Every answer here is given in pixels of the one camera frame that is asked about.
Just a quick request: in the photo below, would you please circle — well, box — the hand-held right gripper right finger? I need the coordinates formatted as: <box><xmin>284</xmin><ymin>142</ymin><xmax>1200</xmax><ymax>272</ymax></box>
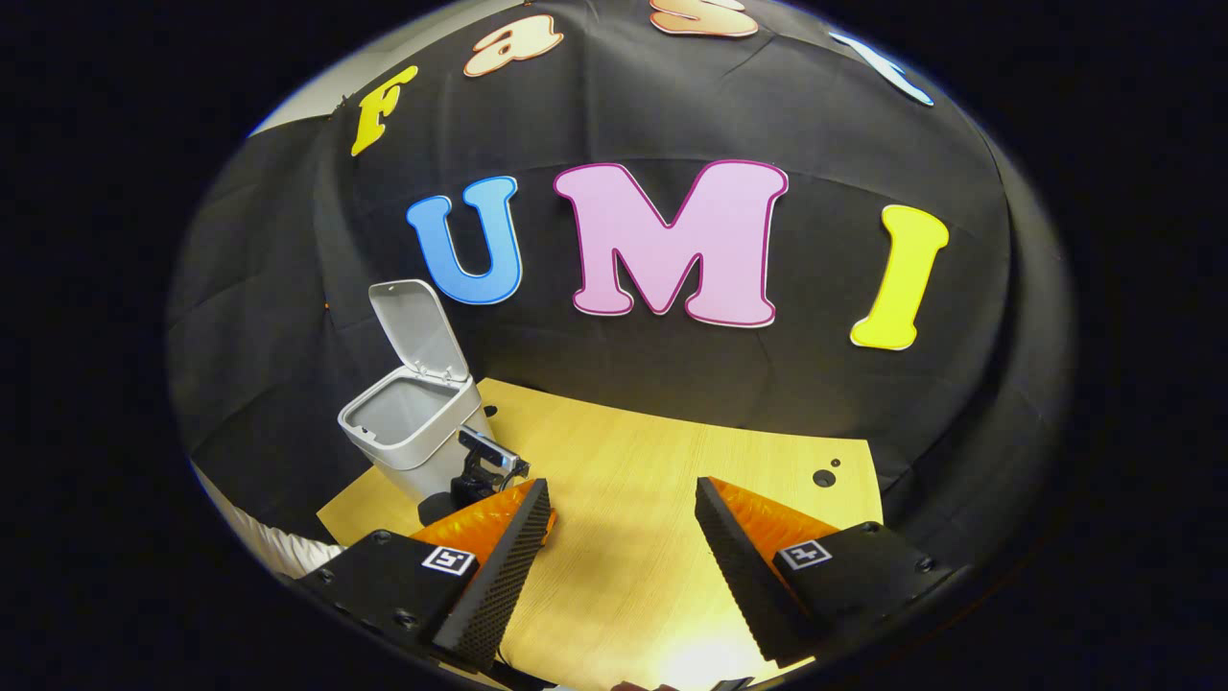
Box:
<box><xmin>695</xmin><ymin>476</ymin><xmax>960</xmax><ymax>670</ymax></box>

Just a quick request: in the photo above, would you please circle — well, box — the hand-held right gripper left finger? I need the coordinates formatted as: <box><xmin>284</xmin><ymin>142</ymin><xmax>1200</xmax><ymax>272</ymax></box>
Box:
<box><xmin>293</xmin><ymin>478</ymin><xmax>555</xmax><ymax>673</ymax></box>

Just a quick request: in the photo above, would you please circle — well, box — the white desktop garbage bin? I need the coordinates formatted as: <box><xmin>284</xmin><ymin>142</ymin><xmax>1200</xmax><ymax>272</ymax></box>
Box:
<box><xmin>337</xmin><ymin>279</ymin><xmax>495</xmax><ymax>505</ymax></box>

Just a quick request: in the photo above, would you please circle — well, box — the wooden desktop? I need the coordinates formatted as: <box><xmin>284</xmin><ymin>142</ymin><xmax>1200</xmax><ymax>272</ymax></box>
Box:
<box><xmin>317</xmin><ymin>377</ymin><xmax>884</xmax><ymax>691</ymax></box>

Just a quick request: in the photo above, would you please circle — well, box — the black backdrop cloth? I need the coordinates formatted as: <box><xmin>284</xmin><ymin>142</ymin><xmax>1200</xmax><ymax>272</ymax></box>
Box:
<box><xmin>168</xmin><ymin>0</ymin><xmax>1074</xmax><ymax>577</ymax></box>

